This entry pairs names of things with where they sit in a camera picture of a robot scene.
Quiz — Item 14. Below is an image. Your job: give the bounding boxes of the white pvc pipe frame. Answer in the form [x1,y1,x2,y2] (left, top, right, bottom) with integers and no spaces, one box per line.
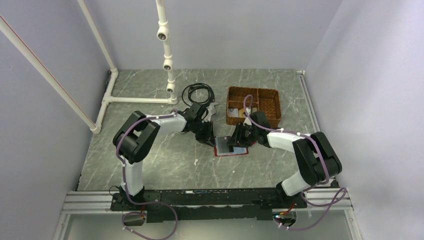
[0,0,179,135]

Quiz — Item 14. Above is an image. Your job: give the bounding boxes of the red leather card holder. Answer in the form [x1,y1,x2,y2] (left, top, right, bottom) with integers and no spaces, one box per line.
[214,136,249,157]

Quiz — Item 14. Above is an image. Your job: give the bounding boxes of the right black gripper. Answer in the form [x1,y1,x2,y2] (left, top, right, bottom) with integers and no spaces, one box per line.
[226,122,259,148]

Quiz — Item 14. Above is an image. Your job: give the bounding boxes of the aluminium extrusion rail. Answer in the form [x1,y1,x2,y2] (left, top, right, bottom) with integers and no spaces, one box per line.
[61,188,354,214]

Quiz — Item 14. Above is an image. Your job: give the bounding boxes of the brown woven basket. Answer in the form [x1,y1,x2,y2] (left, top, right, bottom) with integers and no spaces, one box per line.
[226,86,282,128]

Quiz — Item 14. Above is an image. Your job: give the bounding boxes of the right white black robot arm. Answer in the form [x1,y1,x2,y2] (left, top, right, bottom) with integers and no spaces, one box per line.
[227,111,343,208]

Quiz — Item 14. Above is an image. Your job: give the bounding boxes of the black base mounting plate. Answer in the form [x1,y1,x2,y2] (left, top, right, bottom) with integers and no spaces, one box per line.
[110,187,307,223]

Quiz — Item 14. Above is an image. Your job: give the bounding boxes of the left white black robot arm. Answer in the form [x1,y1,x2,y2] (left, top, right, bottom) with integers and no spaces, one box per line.
[112,102,217,210]

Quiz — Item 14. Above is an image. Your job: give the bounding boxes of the cards in basket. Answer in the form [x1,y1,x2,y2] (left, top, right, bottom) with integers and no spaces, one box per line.
[227,107,258,118]

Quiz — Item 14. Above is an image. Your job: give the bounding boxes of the coiled black cable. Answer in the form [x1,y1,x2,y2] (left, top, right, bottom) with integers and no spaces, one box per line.
[181,83,216,109]

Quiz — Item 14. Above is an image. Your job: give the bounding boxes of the red handled adjustable wrench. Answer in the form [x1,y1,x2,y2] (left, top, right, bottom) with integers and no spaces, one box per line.
[206,102,219,116]

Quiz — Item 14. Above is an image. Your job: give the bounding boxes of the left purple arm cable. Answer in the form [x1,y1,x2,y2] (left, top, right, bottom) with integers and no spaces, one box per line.
[114,108,180,240]

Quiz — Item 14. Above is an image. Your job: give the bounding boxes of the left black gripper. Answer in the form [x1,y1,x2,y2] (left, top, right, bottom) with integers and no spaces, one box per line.
[192,120,216,148]

